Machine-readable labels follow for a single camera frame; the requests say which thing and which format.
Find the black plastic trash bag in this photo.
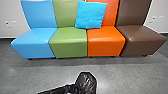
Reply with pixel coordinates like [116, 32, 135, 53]
[73, 70, 100, 94]

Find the orange sofa seat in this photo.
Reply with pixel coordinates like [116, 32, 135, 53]
[85, 0, 127, 58]

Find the cyan square cushion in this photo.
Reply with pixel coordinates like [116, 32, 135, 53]
[74, 0, 109, 31]

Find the green sofa seat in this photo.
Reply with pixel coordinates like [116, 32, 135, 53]
[49, 0, 89, 60]

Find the blue sofa seat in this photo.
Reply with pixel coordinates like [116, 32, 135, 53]
[10, 0, 59, 61]

